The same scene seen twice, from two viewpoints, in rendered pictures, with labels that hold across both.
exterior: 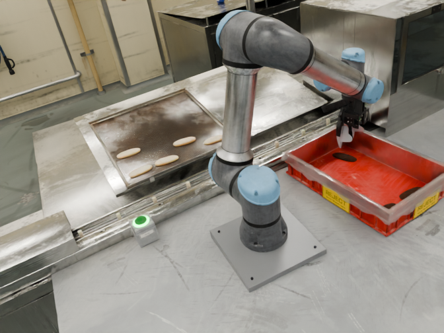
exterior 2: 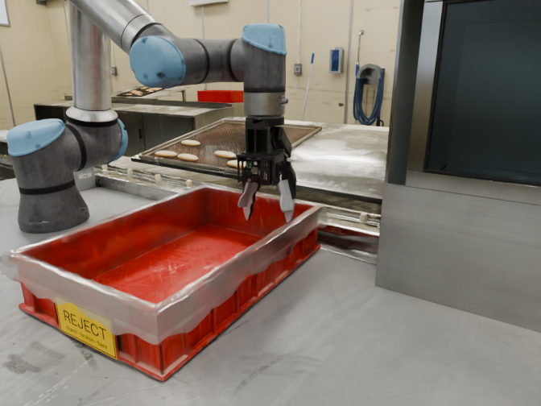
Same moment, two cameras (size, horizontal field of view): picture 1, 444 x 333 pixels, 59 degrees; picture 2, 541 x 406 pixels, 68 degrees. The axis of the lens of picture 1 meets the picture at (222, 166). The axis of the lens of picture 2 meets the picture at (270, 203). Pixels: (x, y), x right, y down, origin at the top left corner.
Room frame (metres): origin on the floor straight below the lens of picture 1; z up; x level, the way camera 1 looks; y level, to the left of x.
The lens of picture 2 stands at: (0.86, -1.13, 1.18)
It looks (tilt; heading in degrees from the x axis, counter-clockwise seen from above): 18 degrees down; 58
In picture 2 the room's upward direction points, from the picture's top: straight up
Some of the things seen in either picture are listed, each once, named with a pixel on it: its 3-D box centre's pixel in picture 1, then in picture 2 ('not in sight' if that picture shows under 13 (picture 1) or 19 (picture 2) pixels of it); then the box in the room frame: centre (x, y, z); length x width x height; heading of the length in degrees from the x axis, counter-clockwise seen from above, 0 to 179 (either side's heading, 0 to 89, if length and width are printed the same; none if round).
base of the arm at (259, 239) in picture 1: (262, 222); (51, 200); (0.90, -0.09, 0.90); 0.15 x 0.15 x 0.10
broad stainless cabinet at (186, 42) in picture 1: (271, 38); not in sight; (3.97, -0.72, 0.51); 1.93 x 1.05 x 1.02; 114
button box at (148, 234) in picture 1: (145, 232); (80, 181); (1.02, 0.30, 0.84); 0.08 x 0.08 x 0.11; 24
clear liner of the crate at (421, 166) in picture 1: (362, 170); (191, 249); (1.10, -0.48, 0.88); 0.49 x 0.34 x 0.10; 27
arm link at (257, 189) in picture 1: (258, 192); (43, 151); (0.91, -0.09, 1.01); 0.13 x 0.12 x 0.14; 27
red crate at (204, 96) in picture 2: not in sight; (222, 96); (3.08, 3.48, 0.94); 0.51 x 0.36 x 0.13; 118
